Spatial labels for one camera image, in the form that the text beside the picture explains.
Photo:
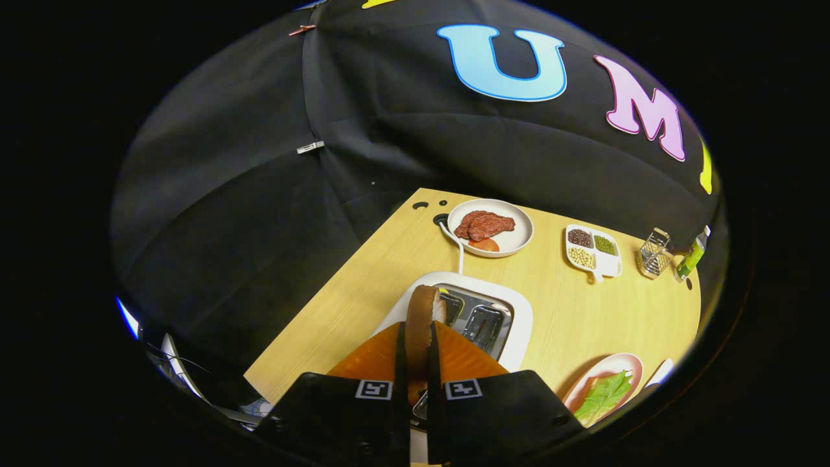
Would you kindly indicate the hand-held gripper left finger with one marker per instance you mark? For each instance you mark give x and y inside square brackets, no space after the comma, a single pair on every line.
[401,363]

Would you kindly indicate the white cloth clip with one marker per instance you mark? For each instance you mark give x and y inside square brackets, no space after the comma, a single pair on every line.
[310,147]

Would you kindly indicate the white divided bean dish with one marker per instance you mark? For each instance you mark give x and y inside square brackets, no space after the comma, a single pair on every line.
[613,263]

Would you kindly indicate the red tomato slice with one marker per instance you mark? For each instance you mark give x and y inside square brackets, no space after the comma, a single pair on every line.
[485,245]

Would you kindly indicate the toasted bread slice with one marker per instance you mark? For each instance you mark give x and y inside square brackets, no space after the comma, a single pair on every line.
[420,324]

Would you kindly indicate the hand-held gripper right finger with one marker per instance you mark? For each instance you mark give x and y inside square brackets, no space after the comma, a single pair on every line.
[432,363]

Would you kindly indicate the white round meat plate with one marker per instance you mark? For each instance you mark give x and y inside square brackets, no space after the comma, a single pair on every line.
[522,227]

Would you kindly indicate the pink cloth clip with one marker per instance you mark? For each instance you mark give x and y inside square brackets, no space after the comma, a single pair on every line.
[302,29]

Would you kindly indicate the green label plastic bottle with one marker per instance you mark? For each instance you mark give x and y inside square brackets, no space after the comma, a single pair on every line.
[692,256]

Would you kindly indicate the pink round plate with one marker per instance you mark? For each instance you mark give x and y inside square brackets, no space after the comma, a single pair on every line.
[596,370]

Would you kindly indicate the white toaster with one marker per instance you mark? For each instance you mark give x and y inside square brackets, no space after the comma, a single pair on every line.
[519,318]

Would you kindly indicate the white square plate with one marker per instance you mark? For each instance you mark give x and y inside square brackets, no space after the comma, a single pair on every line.
[660,373]

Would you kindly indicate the green lettuce leaf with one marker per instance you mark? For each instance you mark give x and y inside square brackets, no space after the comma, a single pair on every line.
[603,394]

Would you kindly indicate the black backdrop cloth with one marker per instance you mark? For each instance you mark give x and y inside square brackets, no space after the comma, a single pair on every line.
[259,194]

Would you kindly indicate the brown meat piece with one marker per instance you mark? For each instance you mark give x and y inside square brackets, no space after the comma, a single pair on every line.
[486,225]

